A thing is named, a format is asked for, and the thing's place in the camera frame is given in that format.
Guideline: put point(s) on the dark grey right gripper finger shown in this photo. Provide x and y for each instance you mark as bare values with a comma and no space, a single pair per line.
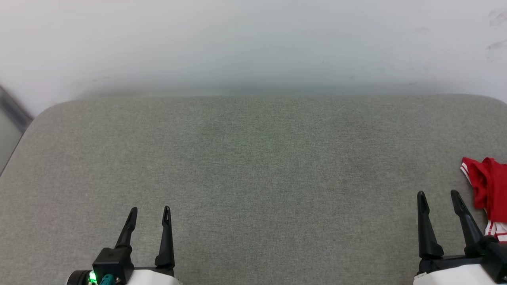
467,225
427,233

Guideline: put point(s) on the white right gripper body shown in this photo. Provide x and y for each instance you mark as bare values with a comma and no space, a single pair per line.
455,273

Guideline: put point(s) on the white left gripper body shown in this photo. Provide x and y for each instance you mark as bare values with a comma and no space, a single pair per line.
154,277

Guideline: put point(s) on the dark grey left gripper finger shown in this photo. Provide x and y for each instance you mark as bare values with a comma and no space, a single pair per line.
166,241
126,231

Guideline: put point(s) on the red and white jersey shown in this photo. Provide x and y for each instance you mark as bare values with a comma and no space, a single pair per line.
493,186

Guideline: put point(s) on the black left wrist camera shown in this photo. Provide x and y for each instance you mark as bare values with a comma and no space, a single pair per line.
113,263

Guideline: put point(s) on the grey wall trim strip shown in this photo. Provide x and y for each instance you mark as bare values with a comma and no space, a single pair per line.
14,107

